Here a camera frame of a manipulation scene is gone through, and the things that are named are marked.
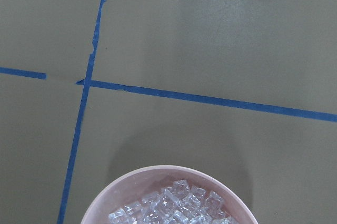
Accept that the pink bowl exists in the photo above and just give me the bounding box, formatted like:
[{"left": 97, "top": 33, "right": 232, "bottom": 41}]
[{"left": 81, "top": 165, "right": 257, "bottom": 223}]

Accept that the clear ice cubes pile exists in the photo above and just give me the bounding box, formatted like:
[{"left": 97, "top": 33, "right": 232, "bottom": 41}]
[{"left": 108, "top": 180, "right": 238, "bottom": 224}]

